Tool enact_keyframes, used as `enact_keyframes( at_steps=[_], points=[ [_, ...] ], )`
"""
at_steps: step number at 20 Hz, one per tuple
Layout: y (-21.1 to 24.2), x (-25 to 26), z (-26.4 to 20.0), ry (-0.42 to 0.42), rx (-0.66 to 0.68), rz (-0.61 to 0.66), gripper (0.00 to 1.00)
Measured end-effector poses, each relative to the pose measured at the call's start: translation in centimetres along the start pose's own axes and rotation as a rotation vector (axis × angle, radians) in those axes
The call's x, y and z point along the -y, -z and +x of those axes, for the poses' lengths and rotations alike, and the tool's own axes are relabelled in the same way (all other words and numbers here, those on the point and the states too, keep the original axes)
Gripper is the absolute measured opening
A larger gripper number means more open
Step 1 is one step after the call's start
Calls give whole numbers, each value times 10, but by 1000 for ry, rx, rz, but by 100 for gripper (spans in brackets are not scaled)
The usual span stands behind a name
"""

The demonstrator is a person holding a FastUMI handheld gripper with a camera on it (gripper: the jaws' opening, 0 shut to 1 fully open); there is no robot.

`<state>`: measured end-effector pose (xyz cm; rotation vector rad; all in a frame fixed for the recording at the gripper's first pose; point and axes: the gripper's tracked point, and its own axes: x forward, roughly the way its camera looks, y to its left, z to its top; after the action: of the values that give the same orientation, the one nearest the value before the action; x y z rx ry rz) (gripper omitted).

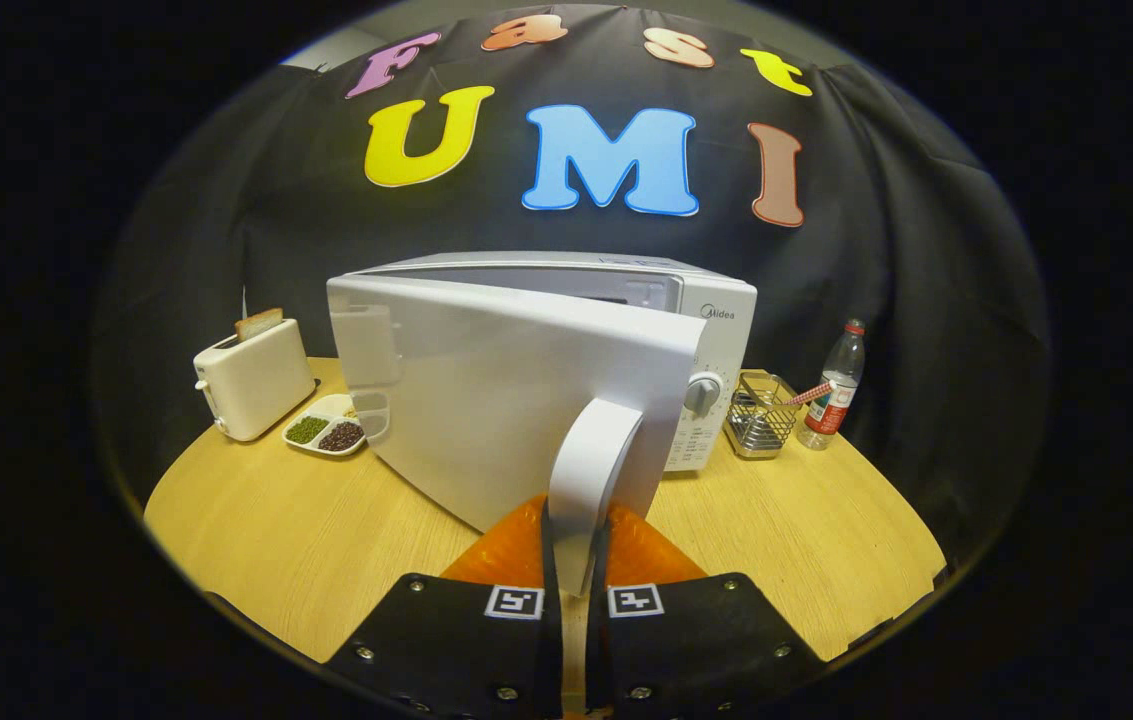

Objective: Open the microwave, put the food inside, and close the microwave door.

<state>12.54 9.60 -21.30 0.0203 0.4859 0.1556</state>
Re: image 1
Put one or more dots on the clear bottle with red label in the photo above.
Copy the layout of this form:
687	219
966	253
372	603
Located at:
841	375

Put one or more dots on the red white checked stick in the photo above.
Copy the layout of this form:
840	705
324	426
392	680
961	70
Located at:
811	393

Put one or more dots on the white divided bean dish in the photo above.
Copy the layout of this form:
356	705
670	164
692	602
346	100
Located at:
324	432

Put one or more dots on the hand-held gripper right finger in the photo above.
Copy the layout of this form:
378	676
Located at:
686	640

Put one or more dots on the toast slice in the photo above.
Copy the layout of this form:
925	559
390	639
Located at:
259	323

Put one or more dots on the cream toaster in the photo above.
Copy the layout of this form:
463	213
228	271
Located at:
256	385

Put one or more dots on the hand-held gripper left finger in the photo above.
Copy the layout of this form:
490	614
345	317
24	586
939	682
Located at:
456	640

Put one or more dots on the white microwave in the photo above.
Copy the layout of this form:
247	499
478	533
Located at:
486	400

